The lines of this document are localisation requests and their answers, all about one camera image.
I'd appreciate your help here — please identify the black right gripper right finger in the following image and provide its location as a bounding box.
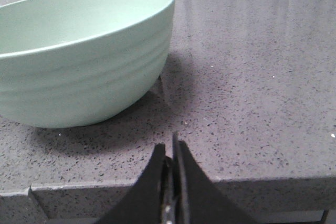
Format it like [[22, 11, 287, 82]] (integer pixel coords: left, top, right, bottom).
[[173, 132, 257, 223]]

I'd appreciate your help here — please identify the light green bowl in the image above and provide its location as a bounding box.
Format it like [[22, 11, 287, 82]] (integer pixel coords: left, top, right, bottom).
[[1, 0, 175, 128]]

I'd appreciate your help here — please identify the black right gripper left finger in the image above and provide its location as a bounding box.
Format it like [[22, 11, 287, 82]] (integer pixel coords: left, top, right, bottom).
[[96, 144, 171, 223]]

